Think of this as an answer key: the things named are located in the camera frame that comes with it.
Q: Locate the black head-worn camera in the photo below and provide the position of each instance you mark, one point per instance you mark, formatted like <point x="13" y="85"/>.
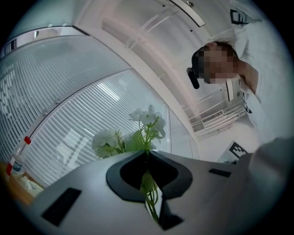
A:
<point x="194" y="79"/>

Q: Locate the round ceiling detector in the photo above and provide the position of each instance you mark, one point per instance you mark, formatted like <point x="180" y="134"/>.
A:
<point x="239" y="94"/>

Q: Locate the clear bottle red cap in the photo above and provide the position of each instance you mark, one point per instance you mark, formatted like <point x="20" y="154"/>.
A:
<point x="17" y="158"/>

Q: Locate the white plastic bag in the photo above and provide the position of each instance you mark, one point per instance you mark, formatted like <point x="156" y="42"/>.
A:
<point x="29" y="183"/>

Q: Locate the person's white shirt torso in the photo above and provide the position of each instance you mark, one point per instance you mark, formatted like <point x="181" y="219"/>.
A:
<point x="250" y="34"/>

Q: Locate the long white ceiling lamp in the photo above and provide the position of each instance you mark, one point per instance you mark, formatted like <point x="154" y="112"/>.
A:
<point x="188" y="11"/>
<point x="229" y="90"/>

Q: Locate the ceiling air vent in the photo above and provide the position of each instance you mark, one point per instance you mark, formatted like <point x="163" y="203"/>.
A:
<point x="216" y="119"/>

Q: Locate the wooden tray box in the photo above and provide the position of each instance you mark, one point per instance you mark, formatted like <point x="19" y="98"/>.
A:
<point x="11" y="188"/>

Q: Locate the white flowers bunch green stem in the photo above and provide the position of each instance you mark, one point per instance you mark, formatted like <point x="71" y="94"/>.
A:
<point x="149" y="117"/>

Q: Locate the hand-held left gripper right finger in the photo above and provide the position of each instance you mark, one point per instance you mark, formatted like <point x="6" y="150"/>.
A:
<point x="206" y="195"/>

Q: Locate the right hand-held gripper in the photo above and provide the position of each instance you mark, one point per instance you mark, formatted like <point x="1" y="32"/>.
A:
<point x="237" y="150"/>

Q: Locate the person's head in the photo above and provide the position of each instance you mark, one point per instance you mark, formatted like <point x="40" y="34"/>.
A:
<point x="216" y="62"/>

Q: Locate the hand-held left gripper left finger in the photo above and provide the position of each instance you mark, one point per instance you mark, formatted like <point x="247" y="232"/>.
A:
<point x="92" y="195"/>

